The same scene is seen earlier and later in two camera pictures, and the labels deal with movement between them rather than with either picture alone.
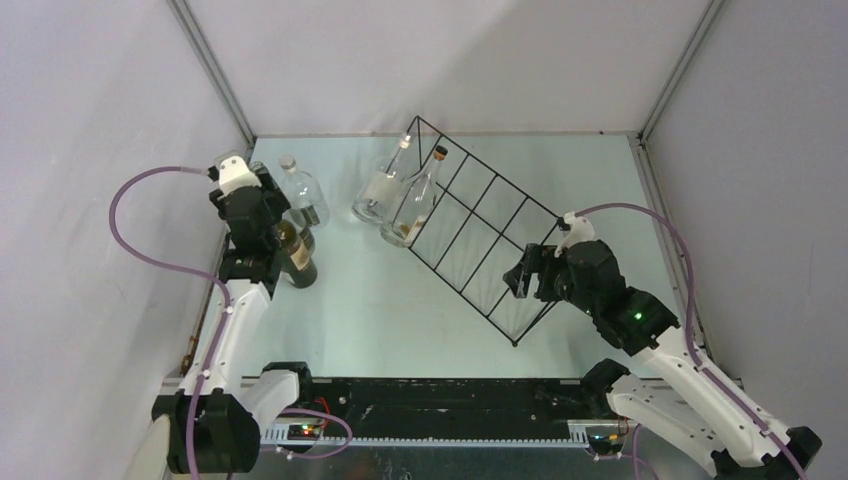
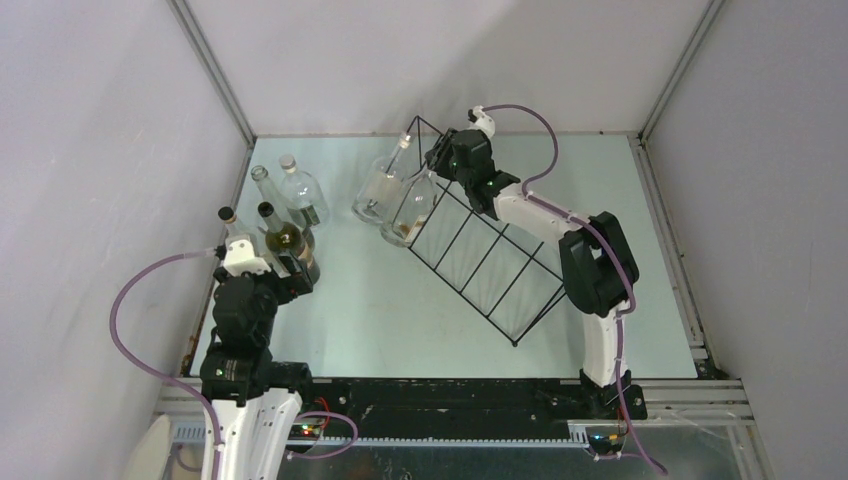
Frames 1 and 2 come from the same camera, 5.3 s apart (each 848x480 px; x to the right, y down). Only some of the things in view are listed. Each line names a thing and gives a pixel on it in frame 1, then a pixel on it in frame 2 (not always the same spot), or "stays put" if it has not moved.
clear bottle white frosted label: [377, 187] stays put
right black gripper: [536, 259] -> [438, 157]
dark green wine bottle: [301, 269] stays put
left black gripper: [271, 194] -> [293, 284]
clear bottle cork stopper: [414, 203] stays put
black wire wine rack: [469, 225] stays put
